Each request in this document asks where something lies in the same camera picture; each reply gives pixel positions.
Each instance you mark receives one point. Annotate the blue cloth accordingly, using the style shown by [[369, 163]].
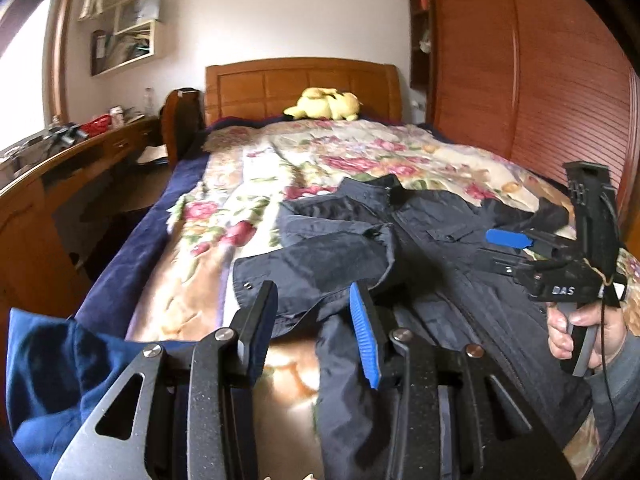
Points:
[[83, 405]]

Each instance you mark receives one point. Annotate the wooden desk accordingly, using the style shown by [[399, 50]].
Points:
[[55, 213]]

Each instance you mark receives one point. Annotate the dark navy jacket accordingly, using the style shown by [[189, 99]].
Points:
[[415, 251]]

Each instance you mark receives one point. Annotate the wooden slatted wardrobe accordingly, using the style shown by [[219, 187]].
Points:
[[539, 82]]

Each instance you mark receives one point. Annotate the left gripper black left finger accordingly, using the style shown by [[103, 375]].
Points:
[[253, 328]]

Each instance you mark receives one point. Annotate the floral bed blanket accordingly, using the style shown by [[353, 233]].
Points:
[[231, 213]]

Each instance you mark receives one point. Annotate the white wall shelf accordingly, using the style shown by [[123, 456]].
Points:
[[128, 32]]

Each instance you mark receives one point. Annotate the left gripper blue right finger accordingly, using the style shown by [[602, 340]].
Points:
[[372, 341]]

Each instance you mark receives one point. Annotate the wooden bed headboard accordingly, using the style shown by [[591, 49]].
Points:
[[260, 89]]

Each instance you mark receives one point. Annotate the wooden chair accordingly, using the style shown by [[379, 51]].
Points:
[[181, 119]]

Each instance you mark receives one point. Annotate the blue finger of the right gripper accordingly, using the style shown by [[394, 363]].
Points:
[[515, 240]]

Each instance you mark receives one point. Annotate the red basket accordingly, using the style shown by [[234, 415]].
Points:
[[97, 125]]

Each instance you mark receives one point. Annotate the clear plastic bottle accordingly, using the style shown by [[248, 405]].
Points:
[[148, 101]]

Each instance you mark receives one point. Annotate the navy bed sheet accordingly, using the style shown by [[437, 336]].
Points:
[[110, 303]]

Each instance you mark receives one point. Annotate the yellow plush toy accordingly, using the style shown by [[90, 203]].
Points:
[[325, 103]]

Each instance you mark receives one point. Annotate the window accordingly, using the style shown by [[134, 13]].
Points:
[[22, 109]]

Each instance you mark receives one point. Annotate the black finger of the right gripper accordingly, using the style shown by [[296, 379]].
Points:
[[537, 251]]

